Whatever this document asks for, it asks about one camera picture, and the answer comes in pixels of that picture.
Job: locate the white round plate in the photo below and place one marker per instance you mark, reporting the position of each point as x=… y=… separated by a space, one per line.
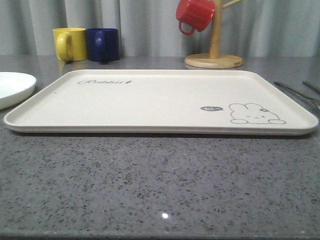
x=15 y=87

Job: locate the silver fork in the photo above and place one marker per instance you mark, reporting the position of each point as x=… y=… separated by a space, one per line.
x=314 y=101

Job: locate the silver chopstick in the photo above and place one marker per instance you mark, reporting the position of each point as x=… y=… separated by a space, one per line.
x=312 y=86

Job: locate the cream rabbit serving tray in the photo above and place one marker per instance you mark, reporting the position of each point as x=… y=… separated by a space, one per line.
x=232 y=102

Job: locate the wooden mug tree stand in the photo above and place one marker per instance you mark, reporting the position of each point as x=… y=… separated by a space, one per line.
x=214 y=59

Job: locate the dark blue mug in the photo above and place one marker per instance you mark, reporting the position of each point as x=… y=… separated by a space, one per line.
x=102 y=44

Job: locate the red mug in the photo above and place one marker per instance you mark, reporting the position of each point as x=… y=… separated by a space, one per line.
x=194 y=15

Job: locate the yellow mug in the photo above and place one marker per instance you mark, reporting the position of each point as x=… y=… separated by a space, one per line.
x=70 y=44

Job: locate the gray curtain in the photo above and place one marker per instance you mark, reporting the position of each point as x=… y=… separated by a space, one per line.
x=250 y=28

